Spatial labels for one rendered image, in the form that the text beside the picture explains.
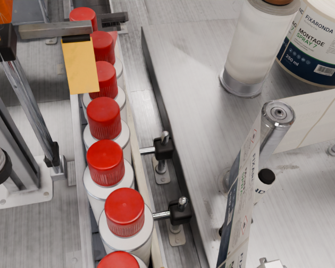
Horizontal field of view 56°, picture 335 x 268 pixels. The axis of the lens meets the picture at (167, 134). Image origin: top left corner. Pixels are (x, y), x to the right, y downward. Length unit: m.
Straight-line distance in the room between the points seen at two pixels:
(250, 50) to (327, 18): 0.15
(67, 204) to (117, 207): 0.29
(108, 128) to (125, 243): 0.11
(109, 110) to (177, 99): 0.30
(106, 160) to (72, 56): 0.12
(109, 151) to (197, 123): 0.30
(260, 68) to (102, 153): 0.37
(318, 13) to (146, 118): 0.36
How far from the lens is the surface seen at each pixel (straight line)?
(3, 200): 0.58
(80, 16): 0.43
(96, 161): 0.28
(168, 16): 0.87
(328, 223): 0.55
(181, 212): 0.44
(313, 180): 0.57
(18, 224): 0.56
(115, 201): 0.27
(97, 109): 0.32
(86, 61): 0.34
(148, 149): 0.49
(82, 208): 0.40
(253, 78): 0.60
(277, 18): 0.52
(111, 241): 0.30
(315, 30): 0.65
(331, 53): 0.66
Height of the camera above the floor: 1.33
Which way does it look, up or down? 56 degrees down
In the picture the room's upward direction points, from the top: 8 degrees clockwise
